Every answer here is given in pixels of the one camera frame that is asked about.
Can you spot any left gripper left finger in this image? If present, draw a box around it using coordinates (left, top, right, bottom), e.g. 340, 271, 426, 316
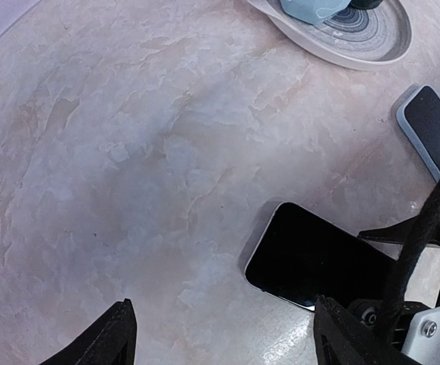
43, 299, 137, 365

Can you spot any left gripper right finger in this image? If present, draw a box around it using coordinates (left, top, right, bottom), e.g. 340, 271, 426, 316
313, 296, 413, 365

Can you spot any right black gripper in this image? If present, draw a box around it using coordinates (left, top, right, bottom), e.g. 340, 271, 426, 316
347, 217, 440, 364

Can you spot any purple edged black phone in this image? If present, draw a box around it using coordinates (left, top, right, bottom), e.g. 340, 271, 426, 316
404, 85, 440, 179

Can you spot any light blue phone case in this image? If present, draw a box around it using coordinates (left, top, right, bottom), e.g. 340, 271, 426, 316
395, 84, 440, 221

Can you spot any grey ceramic plate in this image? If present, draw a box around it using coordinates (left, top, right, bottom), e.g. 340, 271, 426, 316
248, 1, 413, 71

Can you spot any dark green ceramic mug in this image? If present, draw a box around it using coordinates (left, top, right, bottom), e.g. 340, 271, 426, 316
350, 0, 384, 10

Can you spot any light blue ceramic mug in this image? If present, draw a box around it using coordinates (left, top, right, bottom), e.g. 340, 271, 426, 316
280, 0, 351, 25

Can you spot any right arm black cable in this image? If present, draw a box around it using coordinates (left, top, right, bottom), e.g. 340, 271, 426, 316
375, 140, 440, 339

